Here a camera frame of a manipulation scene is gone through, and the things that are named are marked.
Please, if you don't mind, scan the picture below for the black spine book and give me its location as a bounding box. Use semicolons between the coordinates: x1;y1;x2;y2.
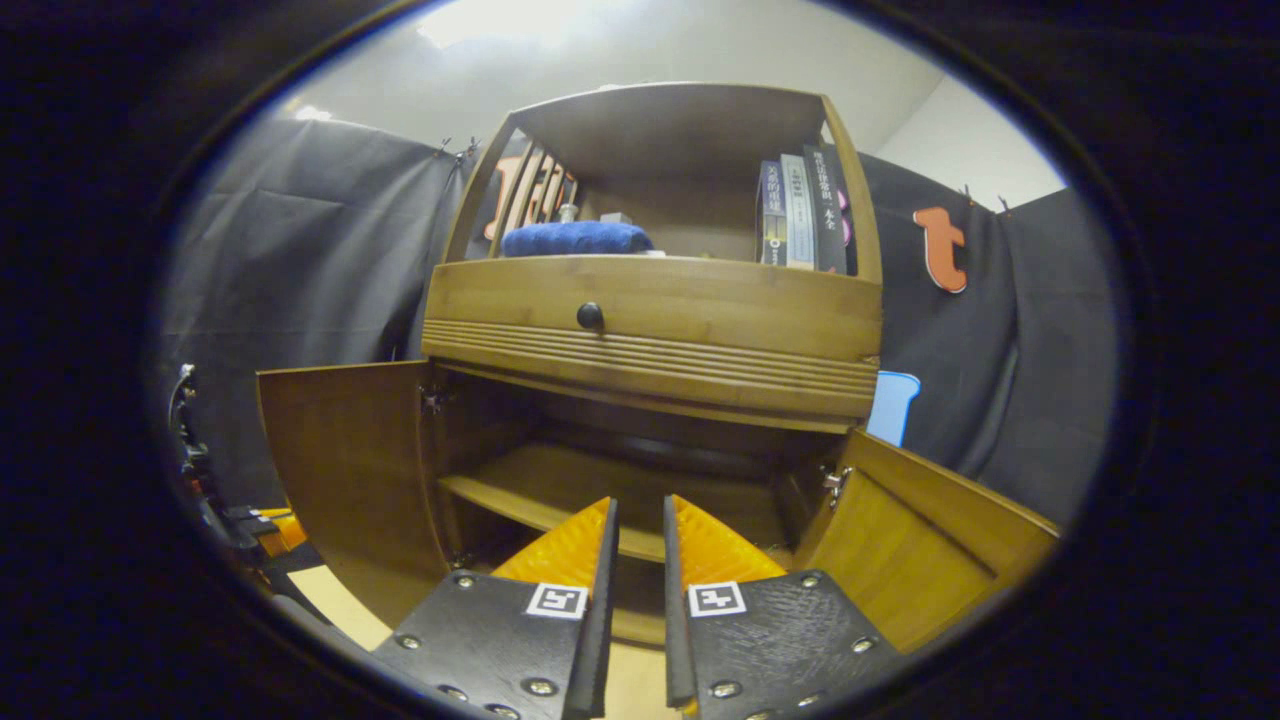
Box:
803;146;851;274

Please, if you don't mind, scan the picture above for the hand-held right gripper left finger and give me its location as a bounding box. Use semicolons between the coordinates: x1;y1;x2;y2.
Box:
370;497;621;720

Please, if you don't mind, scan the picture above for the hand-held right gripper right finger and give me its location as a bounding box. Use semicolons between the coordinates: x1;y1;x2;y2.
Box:
663;494;906;720

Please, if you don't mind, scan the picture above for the light blue spine book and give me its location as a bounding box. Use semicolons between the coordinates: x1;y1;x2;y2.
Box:
780;153;816;269

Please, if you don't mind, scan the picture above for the wooden cabinet drawer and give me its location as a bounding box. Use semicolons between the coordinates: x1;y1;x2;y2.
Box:
422;254;884;434

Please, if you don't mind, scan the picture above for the blue plastic stool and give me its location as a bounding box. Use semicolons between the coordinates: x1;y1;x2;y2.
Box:
865;370;922;448

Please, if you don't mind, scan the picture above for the black backdrop cloth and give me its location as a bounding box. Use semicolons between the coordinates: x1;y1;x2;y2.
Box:
160;115;1121;531

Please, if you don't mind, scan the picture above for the blue folded towel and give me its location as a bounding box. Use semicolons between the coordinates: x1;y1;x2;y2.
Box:
501;220;655;259

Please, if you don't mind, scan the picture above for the wooden inner cabinet shelf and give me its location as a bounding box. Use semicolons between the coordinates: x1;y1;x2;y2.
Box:
437;443;791;564

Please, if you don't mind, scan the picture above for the wooden double-door shoe cabinet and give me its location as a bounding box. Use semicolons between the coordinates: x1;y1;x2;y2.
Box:
420;82;886;646

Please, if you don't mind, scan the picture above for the wooden shoe cabinet door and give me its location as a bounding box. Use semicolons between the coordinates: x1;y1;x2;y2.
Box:
795;428;1061;654
256;360;451;629

